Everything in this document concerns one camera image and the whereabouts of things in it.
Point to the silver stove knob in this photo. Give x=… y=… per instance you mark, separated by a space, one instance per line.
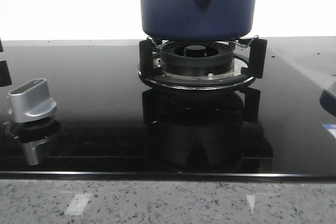
x=32 y=101

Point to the black left pot support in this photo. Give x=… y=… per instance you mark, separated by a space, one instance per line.
x=5 y=79

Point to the blue cooking pot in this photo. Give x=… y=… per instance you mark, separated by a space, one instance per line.
x=197 y=20

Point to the black glass gas stove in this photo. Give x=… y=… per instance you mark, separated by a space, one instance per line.
x=109 y=125

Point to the black pot support grate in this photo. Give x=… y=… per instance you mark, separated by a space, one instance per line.
x=249 y=60

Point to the blue white sticker label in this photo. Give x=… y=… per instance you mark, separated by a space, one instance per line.
x=331 y=128

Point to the black gas burner head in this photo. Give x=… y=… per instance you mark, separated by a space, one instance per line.
x=197 y=58

